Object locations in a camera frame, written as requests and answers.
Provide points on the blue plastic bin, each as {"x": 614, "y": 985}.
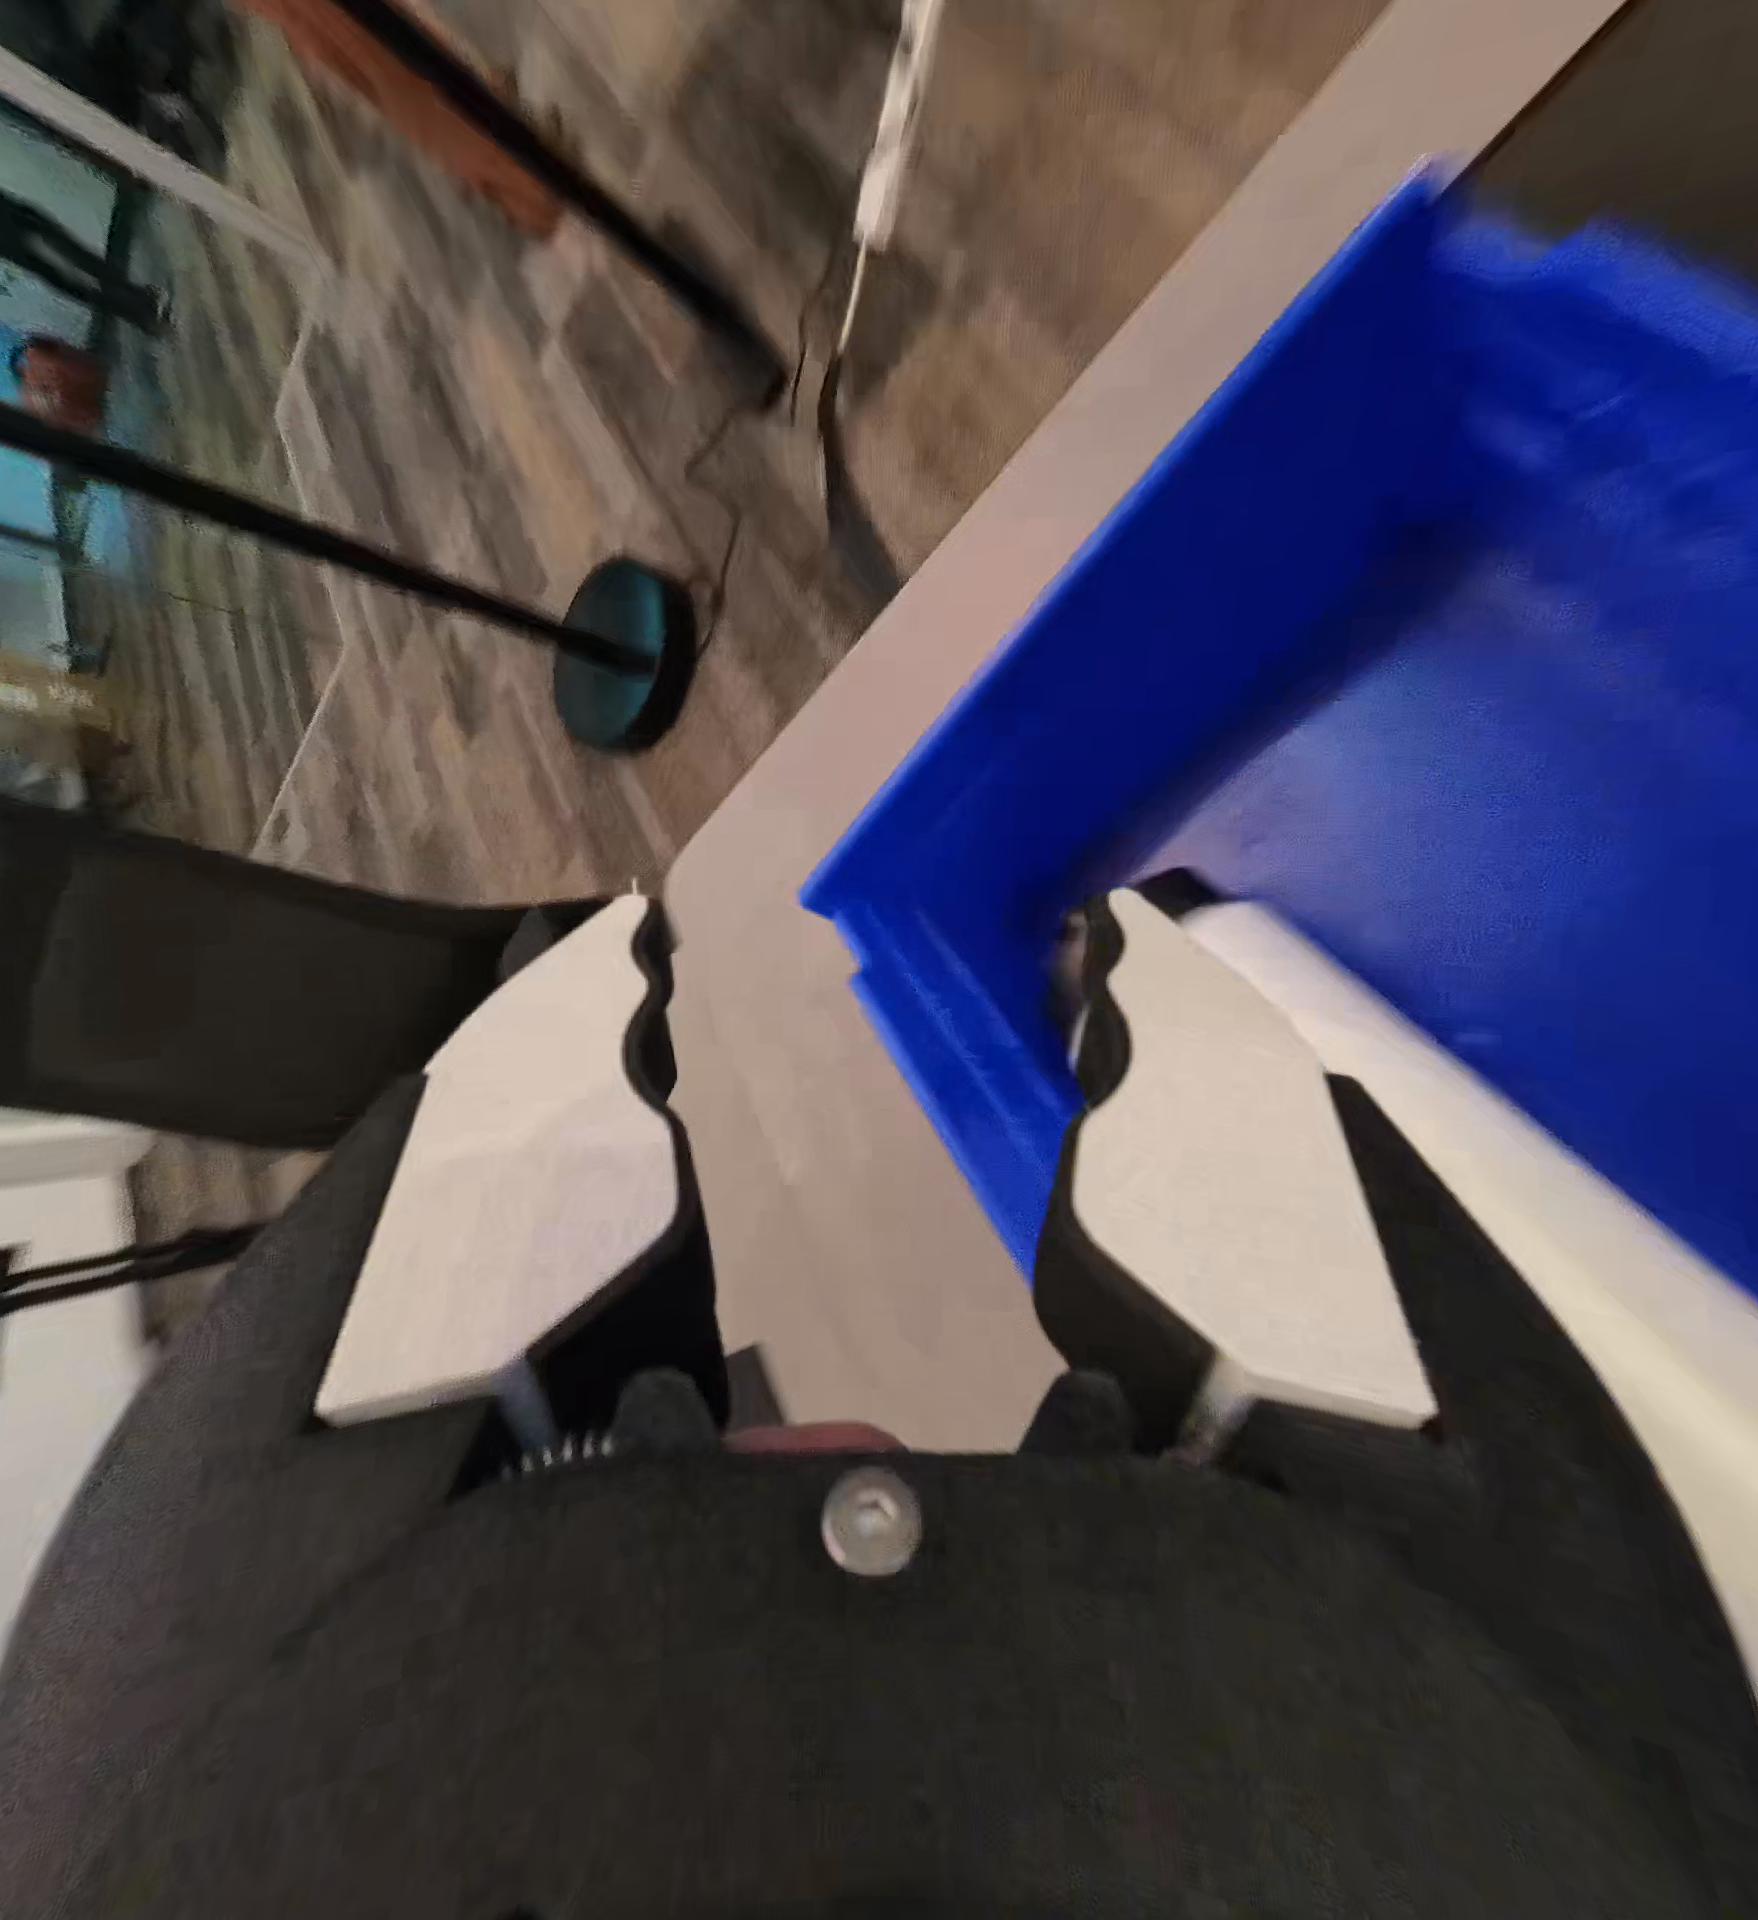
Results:
{"x": 1360, "y": 690}

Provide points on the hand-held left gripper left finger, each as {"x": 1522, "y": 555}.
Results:
{"x": 521, "y": 1201}

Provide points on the black round base pole stand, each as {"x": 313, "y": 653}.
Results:
{"x": 339, "y": 572}

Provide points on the wooden edged table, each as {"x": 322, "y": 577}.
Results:
{"x": 491, "y": 135}

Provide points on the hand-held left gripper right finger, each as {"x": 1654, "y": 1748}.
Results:
{"x": 1241, "y": 1201}

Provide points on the white power strip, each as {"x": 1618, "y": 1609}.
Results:
{"x": 898, "y": 122}

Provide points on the black mesh chair back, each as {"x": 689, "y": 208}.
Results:
{"x": 191, "y": 992}

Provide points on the white bottle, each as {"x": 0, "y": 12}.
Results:
{"x": 1691, "y": 1353}

